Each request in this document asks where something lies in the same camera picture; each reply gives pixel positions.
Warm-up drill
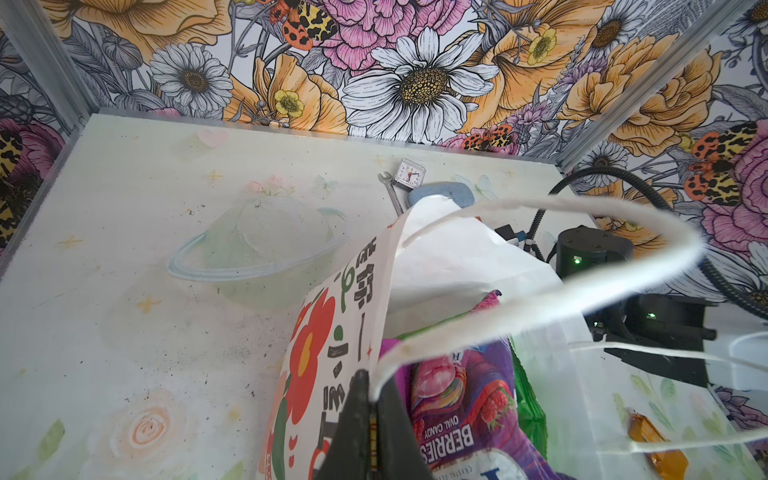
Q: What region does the silver wrench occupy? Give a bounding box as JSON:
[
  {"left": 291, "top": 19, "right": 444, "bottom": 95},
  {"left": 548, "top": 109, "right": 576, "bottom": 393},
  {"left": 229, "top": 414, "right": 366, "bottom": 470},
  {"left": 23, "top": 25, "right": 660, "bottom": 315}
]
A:
[{"left": 378, "top": 172, "right": 404, "bottom": 216}]

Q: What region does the small square clock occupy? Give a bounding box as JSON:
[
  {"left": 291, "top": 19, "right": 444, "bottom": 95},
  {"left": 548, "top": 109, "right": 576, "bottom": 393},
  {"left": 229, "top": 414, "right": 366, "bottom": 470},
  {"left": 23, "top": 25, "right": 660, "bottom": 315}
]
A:
[{"left": 394, "top": 159, "right": 426, "bottom": 191}]

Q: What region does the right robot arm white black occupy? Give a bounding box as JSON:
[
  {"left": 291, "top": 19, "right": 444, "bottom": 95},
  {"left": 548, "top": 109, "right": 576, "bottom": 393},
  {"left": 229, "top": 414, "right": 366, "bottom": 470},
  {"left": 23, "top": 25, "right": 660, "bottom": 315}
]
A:
[{"left": 585, "top": 269, "right": 767, "bottom": 391}]

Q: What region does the white floral paper bag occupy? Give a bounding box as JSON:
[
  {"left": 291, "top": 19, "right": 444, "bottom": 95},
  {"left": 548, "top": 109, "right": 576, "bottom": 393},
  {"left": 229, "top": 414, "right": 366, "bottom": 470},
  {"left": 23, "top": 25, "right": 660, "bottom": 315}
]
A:
[{"left": 257, "top": 196, "right": 767, "bottom": 479}]

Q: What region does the blue grey glasses case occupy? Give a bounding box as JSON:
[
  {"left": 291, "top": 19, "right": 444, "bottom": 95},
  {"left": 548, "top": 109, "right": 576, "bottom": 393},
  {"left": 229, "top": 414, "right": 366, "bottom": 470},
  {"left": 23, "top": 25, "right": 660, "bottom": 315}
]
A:
[{"left": 407, "top": 182, "right": 475, "bottom": 208}]

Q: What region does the green Lays chips bag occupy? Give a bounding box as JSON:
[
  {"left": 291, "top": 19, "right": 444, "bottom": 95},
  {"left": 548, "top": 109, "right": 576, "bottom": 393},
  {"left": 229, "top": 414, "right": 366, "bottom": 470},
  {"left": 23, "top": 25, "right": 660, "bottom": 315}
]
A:
[{"left": 510, "top": 343, "right": 548, "bottom": 459}]

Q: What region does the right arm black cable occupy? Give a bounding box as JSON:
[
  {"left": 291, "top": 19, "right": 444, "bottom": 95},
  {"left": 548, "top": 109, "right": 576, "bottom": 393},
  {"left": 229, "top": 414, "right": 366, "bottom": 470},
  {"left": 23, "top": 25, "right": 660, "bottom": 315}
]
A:
[{"left": 523, "top": 165, "right": 768, "bottom": 322}]

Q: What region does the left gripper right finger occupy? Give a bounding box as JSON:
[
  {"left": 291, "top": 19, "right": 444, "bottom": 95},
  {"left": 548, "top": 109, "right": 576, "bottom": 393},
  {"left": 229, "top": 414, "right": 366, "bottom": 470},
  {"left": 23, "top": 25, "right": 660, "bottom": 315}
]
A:
[{"left": 375, "top": 379, "right": 433, "bottom": 480}]

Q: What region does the purple Foxs berries candy bag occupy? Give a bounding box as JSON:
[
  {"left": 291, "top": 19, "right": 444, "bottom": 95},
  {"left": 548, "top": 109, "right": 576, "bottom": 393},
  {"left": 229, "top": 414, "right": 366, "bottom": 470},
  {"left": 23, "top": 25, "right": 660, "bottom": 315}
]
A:
[{"left": 379, "top": 290, "right": 577, "bottom": 480}]

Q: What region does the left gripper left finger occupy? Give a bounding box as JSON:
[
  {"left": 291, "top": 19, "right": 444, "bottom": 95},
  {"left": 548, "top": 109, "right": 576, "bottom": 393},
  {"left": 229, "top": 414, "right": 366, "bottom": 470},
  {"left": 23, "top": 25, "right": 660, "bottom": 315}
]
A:
[{"left": 314, "top": 370, "right": 372, "bottom": 480}]

